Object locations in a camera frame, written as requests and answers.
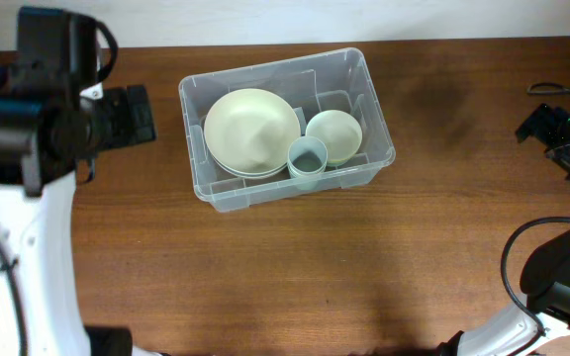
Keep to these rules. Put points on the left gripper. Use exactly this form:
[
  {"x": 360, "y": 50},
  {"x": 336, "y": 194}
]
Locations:
[{"x": 120, "y": 109}]

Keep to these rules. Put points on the beige large bowl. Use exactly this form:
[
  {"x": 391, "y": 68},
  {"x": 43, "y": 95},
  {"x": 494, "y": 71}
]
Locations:
[
  {"x": 251, "y": 119},
  {"x": 251, "y": 164}
]

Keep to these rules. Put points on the white small bowl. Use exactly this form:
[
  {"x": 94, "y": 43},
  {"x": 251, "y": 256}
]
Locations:
[{"x": 340, "y": 132}]

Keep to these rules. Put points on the grey cup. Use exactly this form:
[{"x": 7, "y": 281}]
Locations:
[{"x": 307, "y": 156}]

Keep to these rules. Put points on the yellow small bowl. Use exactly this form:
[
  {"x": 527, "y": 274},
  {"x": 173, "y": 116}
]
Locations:
[{"x": 338, "y": 163}]

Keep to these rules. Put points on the cream white cup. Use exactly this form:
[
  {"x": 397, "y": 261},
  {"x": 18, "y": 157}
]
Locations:
[{"x": 306, "y": 182}]

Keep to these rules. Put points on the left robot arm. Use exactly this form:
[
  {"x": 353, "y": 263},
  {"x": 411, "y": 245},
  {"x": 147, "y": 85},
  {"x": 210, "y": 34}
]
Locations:
[{"x": 39, "y": 313}]

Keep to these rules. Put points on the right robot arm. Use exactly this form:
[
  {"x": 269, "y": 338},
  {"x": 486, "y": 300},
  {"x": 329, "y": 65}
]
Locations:
[{"x": 540, "y": 311}]

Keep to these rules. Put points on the clear plastic storage container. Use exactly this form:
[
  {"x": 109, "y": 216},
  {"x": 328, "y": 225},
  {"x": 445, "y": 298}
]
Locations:
[{"x": 332, "y": 80}]

